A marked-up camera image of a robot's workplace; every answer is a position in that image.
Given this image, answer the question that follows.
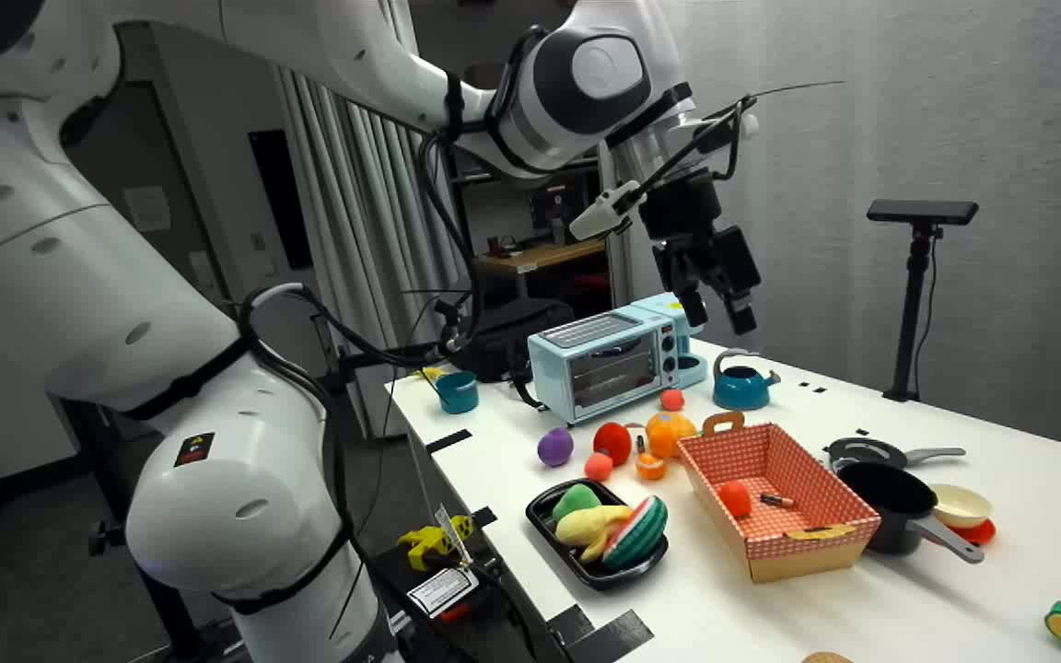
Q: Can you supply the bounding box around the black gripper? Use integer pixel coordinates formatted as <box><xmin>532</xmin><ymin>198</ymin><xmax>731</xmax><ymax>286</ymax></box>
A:
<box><xmin>638</xmin><ymin>170</ymin><xmax>764</xmax><ymax>338</ymax></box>

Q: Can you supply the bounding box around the orange red fruit toy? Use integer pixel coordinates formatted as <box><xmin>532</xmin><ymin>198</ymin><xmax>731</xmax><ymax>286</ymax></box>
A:
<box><xmin>713</xmin><ymin>475</ymin><xmax>760</xmax><ymax>521</ymax></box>

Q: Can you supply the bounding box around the teal toy kettle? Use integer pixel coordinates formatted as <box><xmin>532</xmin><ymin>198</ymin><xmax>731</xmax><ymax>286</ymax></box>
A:
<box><xmin>707</xmin><ymin>349</ymin><xmax>783</xmax><ymax>414</ymax></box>

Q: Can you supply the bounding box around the round orange plush fruit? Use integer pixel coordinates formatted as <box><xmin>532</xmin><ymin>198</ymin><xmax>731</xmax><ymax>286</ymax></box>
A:
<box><xmin>643</xmin><ymin>407</ymin><xmax>699</xmax><ymax>464</ymax></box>

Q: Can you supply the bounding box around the red apple toy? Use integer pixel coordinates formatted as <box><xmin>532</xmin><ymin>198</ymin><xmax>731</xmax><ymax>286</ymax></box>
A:
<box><xmin>589</xmin><ymin>418</ymin><xmax>638</xmax><ymax>471</ymax></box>

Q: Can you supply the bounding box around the grey toy frying pan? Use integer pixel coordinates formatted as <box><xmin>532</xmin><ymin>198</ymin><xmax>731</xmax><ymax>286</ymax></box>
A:
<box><xmin>818</xmin><ymin>432</ymin><xmax>973</xmax><ymax>477</ymax></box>

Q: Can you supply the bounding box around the purple fruit toy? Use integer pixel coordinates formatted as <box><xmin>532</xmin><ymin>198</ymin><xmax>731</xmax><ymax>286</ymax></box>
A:
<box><xmin>532</xmin><ymin>424</ymin><xmax>577</xmax><ymax>471</ymax></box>

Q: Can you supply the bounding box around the watermelon slice toy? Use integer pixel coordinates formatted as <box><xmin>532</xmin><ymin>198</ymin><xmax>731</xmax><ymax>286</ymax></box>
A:
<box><xmin>595</xmin><ymin>491</ymin><xmax>674</xmax><ymax>574</ymax></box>

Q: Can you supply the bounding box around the green fruit toy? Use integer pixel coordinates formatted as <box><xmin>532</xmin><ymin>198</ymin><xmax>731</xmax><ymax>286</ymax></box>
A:
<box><xmin>547</xmin><ymin>483</ymin><xmax>607</xmax><ymax>527</ymax></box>

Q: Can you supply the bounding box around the pale yellow banana toy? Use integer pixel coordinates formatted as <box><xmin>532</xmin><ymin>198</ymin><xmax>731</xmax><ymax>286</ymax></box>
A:
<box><xmin>552</xmin><ymin>499</ymin><xmax>638</xmax><ymax>545</ymax></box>

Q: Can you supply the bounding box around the orange gingham cardboard box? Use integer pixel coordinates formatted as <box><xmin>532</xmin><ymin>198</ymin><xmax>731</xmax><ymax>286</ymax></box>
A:
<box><xmin>674</xmin><ymin>407</ymin><xmax>888</xmax><ymax>586</ymax></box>

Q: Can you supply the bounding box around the black toy saucepan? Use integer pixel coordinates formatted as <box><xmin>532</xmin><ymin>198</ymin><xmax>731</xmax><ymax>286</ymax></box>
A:
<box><xmin>831</xmin><ymin>455</ymin><xmax>992</xmax><ymax>566</ymax></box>

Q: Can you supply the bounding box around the small yellow fruit toy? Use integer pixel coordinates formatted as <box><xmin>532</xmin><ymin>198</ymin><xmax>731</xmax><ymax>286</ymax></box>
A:
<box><xmin>573</xmin><ymin>527</ymin><xmax>621</xmax><ymax>566</ymax></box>

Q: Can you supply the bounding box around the cream toy bowl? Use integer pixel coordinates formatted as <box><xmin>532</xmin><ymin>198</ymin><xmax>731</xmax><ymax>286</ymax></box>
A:
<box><xmin>927</xmin><ymin>477</ymin><xmax>997</xmax><ymax>532</ymax></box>

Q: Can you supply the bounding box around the light blue toaster oven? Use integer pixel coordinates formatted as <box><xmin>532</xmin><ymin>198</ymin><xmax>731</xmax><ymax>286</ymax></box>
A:
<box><xmin>521</xmin><ymin>292</ymin><xmax>710</xmax><ymax>432</ymax></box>

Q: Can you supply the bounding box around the wooden desk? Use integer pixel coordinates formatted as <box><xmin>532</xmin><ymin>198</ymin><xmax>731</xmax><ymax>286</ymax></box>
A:
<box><xmin>473</xmin><ymin>232</ymin><xmax>615</xmax><ymax>299</ymax></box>

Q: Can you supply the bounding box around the black bag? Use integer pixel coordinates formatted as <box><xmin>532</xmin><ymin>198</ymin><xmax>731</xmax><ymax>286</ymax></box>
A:
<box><xmin>441</xmin><ymin>295</ymin><xmax>577</xmax><ymax>386</ymax></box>

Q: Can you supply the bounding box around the teal cup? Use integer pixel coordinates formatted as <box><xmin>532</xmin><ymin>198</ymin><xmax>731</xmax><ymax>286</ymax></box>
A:
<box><xmin>432</xmin><ymin>363</ymin><xmax>483</xmax><ymax>414</ymax></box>

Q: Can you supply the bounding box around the black plastic tray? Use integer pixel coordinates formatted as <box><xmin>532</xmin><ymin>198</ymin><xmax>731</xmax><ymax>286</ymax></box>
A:
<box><xmin>521</xmin><ymin>475</ymin><xmax>674</xmax><ymax>593</ymax></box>

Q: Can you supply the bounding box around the yellow clamp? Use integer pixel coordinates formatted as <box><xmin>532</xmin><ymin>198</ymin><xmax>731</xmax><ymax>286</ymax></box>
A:
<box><xmin>394</xmin><ymin>510</ymin><xmax>480</xmax><ymax>574</ymax></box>

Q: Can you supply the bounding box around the white curtain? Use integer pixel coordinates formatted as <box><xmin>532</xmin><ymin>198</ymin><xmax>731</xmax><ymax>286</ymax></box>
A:
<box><xmin>271</xmin><ymin>61</ymin><xmax>473</xmax><ymax>357</ymax></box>

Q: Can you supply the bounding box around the small black screen device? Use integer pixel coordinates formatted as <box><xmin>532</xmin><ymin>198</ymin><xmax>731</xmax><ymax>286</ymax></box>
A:
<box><xmin>401</xmin><ymin>562</ymin><xmax>486</xmax><ymax>626</ymax></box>

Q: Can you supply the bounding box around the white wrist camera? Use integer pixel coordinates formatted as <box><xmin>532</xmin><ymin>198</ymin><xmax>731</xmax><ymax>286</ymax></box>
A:
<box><xmin>568</xmin><ymin>178</ymin><xmax>648</xmax><ymax>241</ymax></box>

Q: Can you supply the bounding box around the thin black cable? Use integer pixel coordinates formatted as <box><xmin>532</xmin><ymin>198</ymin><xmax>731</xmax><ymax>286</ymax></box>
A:
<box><xmin>640</xmin><ymin>76</ymin><xmax>849</xmax><ymax>206</ymax></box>

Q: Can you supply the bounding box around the black camera tripod stand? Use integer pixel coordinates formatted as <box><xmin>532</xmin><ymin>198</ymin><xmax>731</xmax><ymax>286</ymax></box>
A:
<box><xmin>865</xmin><ymin>196</ymin><xmax>982</xmax><ymax>406</ymax></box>

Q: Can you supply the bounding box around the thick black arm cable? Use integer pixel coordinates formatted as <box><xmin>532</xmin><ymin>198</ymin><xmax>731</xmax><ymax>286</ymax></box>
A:
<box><xmin>412</xmin><ymin>67</ymin><xmax>486</xmax><ymax>363</ymax></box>

